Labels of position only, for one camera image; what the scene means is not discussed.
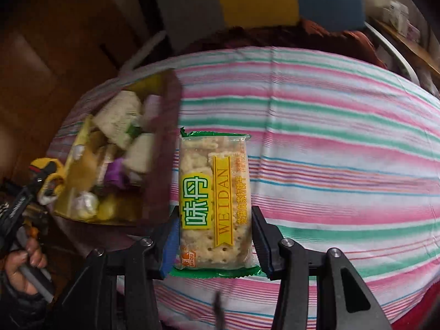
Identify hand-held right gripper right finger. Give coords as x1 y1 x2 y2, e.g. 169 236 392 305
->
251 205 392 330

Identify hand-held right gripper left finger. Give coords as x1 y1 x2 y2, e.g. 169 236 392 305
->
57 206 181 330

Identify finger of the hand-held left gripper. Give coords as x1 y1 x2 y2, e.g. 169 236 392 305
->
21 172 57 207

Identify yellow tape roll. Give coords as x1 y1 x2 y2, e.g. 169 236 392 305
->
29 157 67 196

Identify white plastic bag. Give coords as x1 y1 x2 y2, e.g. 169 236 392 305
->
70 192 98 221

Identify gold cardboard box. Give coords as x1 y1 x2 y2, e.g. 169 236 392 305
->
55 69 183 227

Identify green cracker packet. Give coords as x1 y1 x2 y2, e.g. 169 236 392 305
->
168 127 269 279

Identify purple plastic packet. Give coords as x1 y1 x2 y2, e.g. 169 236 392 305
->
105 158 129 188

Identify small green white carton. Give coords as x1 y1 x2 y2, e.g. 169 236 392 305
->
124 132 155 174

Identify large cream carton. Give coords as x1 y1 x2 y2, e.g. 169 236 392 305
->
93 91 143 147

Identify person's left forearm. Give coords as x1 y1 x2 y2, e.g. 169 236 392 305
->
0 271 52 330

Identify person's left hand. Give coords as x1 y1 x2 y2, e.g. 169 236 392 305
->
3 237 49 294

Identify wooden wardrobe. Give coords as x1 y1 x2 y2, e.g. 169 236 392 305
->
0 0 138 186

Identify red garment with white trim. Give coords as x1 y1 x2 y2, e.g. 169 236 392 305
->
392 282 440 330

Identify dark red cloth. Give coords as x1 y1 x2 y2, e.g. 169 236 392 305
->
179 17 386 69

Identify wooden shelf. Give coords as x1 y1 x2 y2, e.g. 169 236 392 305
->
371 17 440 69

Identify white purple carton box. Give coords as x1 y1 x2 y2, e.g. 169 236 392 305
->
406 21 422 40

